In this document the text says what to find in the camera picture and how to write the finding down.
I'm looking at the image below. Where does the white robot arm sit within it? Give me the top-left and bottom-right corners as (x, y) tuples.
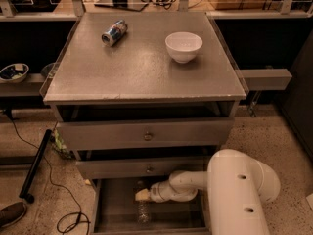
(135, 149), (281, 235)

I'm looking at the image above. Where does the black bar on floor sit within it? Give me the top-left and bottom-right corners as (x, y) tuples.
(19, 129), (52, 204)

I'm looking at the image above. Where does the black monitor stand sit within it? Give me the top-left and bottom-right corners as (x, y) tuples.
(94, 0), (148, 12)

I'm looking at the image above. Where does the bowl with dark contents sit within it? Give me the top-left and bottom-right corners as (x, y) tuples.
(0, 63), (29, 83)

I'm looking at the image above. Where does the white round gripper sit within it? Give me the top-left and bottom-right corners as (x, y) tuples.
(135, 181), (169, 203)

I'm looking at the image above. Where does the grey top drawer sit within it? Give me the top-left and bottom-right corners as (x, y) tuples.
(57, 117), (234, 151)

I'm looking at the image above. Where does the dark shoe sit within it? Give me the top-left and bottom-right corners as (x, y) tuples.
(0, 202), (27, 228)

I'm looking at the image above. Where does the green patterned bag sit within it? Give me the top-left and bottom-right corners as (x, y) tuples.
(53, 130), (73, 160)

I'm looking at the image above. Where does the grey middle drawer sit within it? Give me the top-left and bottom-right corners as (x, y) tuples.
(76, 156), (210, 179)

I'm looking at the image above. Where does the grey three-drawer cabinet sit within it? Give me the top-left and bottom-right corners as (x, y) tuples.
(39, 11), (250, 235)

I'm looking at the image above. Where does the blue silver soda can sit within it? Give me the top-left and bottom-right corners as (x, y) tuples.
(102, 20), (128, 46)

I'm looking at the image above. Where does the black floor cable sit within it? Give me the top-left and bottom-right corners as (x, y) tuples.
(2, 109), (91, 235)

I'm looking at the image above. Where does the grey open bottom drawer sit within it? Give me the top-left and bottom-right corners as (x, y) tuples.
(90, 177), (212, 235)

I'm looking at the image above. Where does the white ceramic bowl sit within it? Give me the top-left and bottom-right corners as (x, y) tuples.
(165, 32), (202, 64)

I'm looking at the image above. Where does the clear plastic water bottle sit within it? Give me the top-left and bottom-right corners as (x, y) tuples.
(135, 179), (152, 225)

